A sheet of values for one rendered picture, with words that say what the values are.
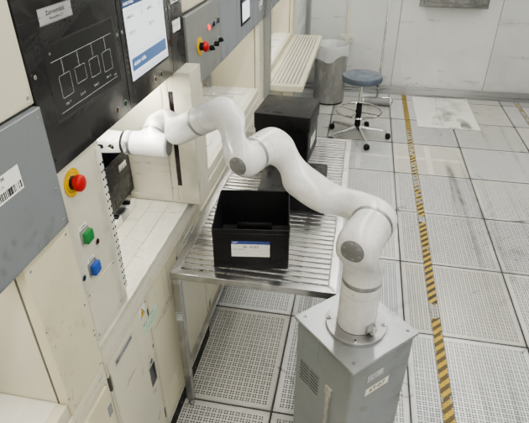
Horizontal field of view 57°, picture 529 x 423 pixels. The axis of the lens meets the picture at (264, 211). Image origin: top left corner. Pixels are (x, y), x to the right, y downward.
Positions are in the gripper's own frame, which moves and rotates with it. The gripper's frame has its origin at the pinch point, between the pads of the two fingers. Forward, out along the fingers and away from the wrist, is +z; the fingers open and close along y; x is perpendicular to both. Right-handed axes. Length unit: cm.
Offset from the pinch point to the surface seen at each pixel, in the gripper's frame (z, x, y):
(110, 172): -10.5, -10.0, -4.6
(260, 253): -65, -35, -7
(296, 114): -65, -17, 83
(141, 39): -30.2, 37.4, -9.1
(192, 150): -34.5, -8.3, 14.8
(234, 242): -56, -31, -8
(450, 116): -194, -116, 365
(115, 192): -10.7, -18.6, -3.9
